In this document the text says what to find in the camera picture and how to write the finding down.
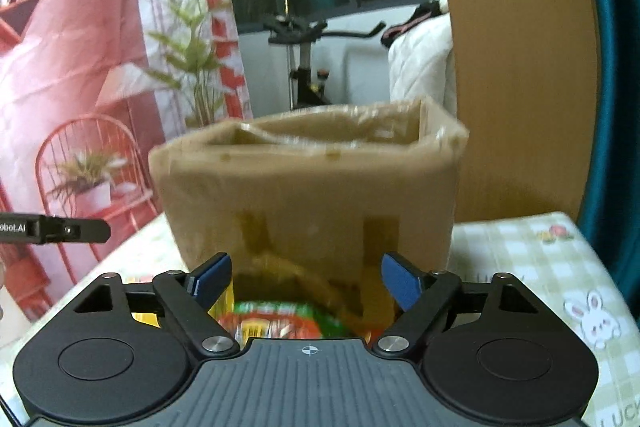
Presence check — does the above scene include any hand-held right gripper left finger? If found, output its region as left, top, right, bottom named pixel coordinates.
left=72, top=252, right=241, bottom=358

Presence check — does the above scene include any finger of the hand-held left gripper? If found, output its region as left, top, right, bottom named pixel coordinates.
left=37, top=216, right=112, bottom=245

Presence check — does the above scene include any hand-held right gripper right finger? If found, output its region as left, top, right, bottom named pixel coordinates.
left=372, top=252, right=551, bottom=358

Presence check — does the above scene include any yellow snack packet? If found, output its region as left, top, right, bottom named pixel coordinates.
left=131, top=279, right=236, bottom=329

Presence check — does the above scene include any green red snack packet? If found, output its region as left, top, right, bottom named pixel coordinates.
left=215, top=299, right=373, bottom=344

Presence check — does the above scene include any brown paper bag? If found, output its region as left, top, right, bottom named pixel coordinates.
left=149, top=99, right=470, bottom=308

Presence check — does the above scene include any clear plastic liner bag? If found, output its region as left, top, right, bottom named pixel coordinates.
left=232, top=101, right=470, bottom=158

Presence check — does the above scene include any green checkered tablecloth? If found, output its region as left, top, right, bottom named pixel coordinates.
left=0, top=211, right=640, bottom=427

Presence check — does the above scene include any red printed backdrop cloth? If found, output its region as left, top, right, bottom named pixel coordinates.
left=0, top=0, right=254, bottom=348

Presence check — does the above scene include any white quilted blanket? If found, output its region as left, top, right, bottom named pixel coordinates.
left=387, top=12, right=457, bottom=116

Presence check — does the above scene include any black exercise bike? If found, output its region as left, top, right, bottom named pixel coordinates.
left=264, top=14, right=387, bottom=111

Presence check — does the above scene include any wooden panel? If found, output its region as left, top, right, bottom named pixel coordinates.
left=425, top=0, right=604, bottom=224

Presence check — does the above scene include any black pink cloth item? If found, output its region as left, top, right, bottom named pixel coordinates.
left=381, top=0, right=450, bottom=48

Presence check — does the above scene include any teal curtain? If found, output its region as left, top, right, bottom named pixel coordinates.
left=570, top=0, right=640, bottom=305

